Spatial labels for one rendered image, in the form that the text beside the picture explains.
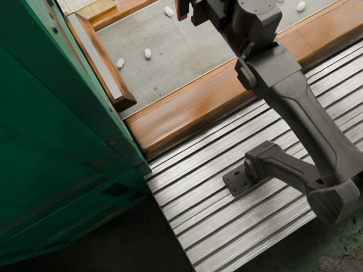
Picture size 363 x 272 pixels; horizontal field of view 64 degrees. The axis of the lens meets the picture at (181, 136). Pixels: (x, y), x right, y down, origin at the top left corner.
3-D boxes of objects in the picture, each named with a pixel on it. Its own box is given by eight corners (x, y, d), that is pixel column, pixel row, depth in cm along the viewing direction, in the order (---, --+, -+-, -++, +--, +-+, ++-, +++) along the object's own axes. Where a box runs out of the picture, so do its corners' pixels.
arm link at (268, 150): (241, 150, 77) (333, 198, 46) (262, 137, 78) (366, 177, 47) (250, 169, 78) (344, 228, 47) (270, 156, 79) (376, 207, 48)
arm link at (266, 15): (219, -3, 42) (266, 60, 39) (267, -28, 43) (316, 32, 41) (212, 43, 53) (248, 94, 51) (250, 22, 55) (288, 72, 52)
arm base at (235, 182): (224, 173, 78) (239, 196, 76) (285, 136, 80) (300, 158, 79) (221, 177, 86) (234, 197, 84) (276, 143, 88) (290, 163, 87)
